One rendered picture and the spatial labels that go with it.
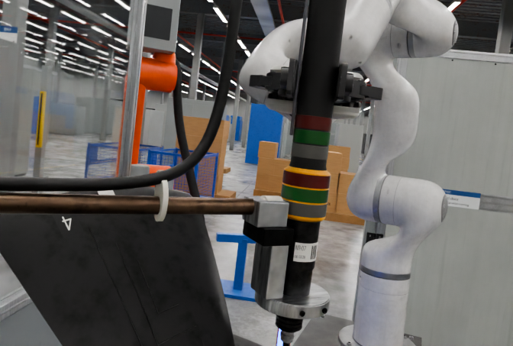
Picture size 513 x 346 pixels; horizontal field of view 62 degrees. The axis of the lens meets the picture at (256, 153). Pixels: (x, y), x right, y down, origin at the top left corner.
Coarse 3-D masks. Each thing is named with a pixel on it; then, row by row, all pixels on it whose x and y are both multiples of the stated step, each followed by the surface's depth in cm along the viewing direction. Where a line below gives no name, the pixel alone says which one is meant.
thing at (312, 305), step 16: (256, 208) 36; (272, 208) 37; (288, 208) 37; (256, 224) 36; (272, 224) 37; (256, 240) 37; (272, 240) 36; (288, 240) 37; (256, 256) 39; (272, 256) 37; (256, 272) 39; (272, 272) 37; (256, 288) 39; (272, 288) 37; (320, 288) 42; (272, 304) 38; (288, 304) 37; (304, 304) 37; (320, 304) 38
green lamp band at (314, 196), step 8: (288, 192) 38; (296, 192) 38; (304, 192) 38; (312, 192) 38; (320, 192) 38; (328, 192) 39; (296, 200) 38; (304, 200) 38; (312, 200) 38; (320, 200) 38
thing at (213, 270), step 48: (96, 192) 45; (144, 192) 49; (0, 240) 37; (48, 240) 39; (96, 240) 41; (144, 240) 44; (192, 240) 47; (48, 288) 37; (96, 288) 39; (144, 288) 40; (192, 288) 42; (96, 336) 36; (144, 336) 38; (192, 336) 39
